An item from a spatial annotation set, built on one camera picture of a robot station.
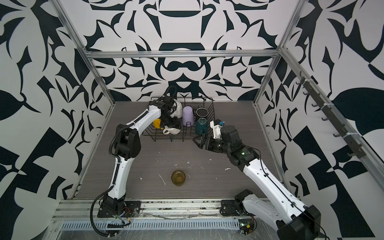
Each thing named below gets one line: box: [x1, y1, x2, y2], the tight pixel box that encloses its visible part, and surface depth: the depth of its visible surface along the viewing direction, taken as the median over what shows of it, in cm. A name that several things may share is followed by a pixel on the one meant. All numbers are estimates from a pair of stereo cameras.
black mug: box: [196, 105, 209, 118], surface depth 101 cm
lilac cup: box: [182, 106, 194, 127], surface depth 100 cm
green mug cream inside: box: [195, 117, 209, 135], surface depth 95 cm
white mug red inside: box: [162, 126, 181, 135], surface depth 96 cm
